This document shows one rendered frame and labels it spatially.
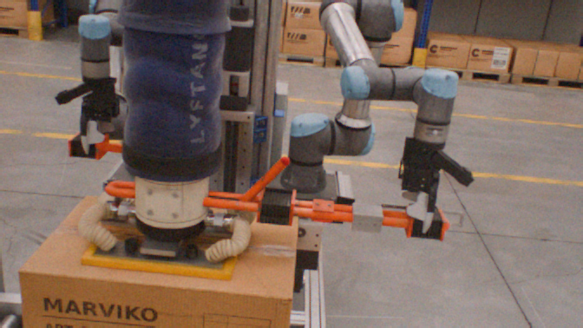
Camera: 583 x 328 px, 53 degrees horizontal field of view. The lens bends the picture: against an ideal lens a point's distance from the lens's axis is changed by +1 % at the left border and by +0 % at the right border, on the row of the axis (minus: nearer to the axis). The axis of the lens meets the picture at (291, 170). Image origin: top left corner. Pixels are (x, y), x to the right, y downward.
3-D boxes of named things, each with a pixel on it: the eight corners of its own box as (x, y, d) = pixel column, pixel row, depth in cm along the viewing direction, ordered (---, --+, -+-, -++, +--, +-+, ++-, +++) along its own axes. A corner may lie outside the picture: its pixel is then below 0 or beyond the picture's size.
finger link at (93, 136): (101, 156, 158) (104, 121, 157) (78, 154, 158) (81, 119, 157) (104, 155, 161) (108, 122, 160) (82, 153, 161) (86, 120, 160)
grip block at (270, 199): (255, 224, 136) (257, 201, 133) (260, 206, 145) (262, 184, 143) (291, 228, 135) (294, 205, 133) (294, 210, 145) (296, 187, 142)
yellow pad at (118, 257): (80, 265, 131) (79, 246, 130) (96, 244, 141) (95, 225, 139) (230, 282, 131) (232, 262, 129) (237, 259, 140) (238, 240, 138)
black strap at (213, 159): (107, 170, 126) (107, 153, 124) (140, 135, 147) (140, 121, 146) (212, 181, 125) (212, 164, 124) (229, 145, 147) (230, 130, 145)
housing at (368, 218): (350, 231, 136) (353, 213, 135) (350, 218, 143) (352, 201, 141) (381, 234, 136) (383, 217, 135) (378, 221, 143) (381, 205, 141)
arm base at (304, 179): (281, 173, 199) (283, 145, 195) (324, 176, 199) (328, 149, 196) (278, 191, 185) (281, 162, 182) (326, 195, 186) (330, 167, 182)
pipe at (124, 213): (82, 246, 132) (81, 224, 130) (120, 200, 155) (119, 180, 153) (232, 263, 131) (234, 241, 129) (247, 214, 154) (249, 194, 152)
